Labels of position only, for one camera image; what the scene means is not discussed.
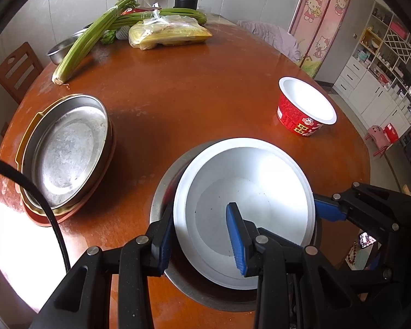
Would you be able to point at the white shelf cabinet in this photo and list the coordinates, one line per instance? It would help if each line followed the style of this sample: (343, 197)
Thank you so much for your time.
(373, 75)

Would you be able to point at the red small chair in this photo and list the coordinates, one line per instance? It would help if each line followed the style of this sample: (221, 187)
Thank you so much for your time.
(391, 133)

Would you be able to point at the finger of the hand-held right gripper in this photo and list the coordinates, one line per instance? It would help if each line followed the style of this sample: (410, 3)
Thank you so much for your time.
(370, 278)
(328, 209)

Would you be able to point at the steel basin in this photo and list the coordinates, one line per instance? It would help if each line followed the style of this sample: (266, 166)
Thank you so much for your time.
(60, 51)

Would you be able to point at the pink cartoon cat wardrobe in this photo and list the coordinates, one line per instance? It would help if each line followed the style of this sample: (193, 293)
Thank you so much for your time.
(323, 24)

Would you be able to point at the metal plates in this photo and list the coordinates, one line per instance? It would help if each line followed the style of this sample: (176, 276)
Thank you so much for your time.
(24, 144)

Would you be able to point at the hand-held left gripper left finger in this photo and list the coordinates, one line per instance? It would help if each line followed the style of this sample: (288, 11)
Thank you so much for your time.
(163, 246)

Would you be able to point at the fruit in white foam net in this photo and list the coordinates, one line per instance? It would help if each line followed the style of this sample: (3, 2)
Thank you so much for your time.
(122, 33)

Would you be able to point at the steel bowl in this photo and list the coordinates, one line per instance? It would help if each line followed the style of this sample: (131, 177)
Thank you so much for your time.
(198, 294)

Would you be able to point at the leafy green vegetable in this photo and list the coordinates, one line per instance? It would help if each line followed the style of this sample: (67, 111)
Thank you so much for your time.
(108, 37)

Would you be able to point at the red paper bowl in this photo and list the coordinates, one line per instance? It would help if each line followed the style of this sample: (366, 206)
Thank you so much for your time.
(294, 113)

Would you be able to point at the pink child stool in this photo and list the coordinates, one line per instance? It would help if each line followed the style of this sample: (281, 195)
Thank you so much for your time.
(376, 137)

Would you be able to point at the brown wooden chair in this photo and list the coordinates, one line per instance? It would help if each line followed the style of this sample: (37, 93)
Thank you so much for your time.
(17, 72)

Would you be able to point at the bundle of green stems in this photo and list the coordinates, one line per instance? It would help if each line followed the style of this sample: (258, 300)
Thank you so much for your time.
(178, 13)

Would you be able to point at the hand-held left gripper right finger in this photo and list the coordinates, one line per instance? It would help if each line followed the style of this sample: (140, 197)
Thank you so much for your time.
(236, 236)

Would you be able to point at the white bowl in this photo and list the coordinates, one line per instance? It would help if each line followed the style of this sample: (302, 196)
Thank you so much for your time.
(233, 185)

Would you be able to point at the celery bunch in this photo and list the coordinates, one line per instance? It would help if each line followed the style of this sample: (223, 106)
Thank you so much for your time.
(82, 44)

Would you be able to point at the bag of corn cobs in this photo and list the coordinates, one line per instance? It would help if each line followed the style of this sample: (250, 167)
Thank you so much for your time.
(171, 36)

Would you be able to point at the round metal pan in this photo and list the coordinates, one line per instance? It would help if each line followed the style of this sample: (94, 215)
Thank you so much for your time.
(68, 150)

